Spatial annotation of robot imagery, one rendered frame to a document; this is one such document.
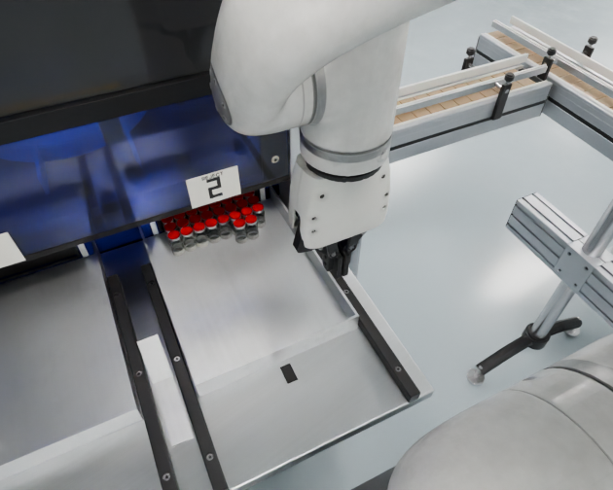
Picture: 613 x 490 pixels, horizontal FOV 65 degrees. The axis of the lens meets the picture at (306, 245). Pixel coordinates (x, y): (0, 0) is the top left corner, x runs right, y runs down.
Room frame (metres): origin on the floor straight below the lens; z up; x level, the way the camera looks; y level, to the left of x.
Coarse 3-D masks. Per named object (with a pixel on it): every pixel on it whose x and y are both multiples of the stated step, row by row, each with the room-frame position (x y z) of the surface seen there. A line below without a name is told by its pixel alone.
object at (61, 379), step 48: (0, 288) 0.50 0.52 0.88; (48, 288) 0.50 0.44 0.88; (96, 288) 0.50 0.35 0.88; (0, 336) 0.40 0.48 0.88; (48, 336) 0.40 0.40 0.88; (96, 336) 0.40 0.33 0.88; (0, 384) 0.32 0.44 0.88; (48, 384) 0.32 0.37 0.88; (96, 384) 0.32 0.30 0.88; (0, 432) 0.25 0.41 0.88; (48, 432) 0.25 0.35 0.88; (96, 432) 0.25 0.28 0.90
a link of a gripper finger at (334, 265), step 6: (324, 246) 0.36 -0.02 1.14; (324, 252) 0.36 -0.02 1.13; (324, 258) 0.37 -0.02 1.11; (336, 258) 0.36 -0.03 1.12; (342, 258) 0.36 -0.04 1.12; (324, 264) 0.37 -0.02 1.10; (330, 264) 0.36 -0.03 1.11; (336, 264) 0.36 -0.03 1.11; (330, 270) 0.36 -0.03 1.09; (336, 270) 0.36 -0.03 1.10; (336, 276) 0.36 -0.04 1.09
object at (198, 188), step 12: (228, 168) 0.61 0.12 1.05; (192, 180) 0.58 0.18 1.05; (204, 180) 0.59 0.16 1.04; (216, 180) 0.60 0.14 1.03; (228, 180) 0.61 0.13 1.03; (192, 192) 0.58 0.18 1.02; (204, 192) 0.59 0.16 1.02; (216, 192) 0.60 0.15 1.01; (228, 192) 0.60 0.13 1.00; (240, 192) 0.61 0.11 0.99; (192, 204) 0.58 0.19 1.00; (204, 204) 0.59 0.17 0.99
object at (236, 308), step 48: (144, 240) 0.58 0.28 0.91; (288, 240) 0.61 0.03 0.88; (192, 288) 0.50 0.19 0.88; (240, 288) 0.50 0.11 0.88; (288, 288) 0.50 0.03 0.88; (336, 288) 0.48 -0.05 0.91; (192, 336) 0.40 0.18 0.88; (240, 336) 0.40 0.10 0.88; (288, 336) 0.40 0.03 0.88; (336, 336) 0.40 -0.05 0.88
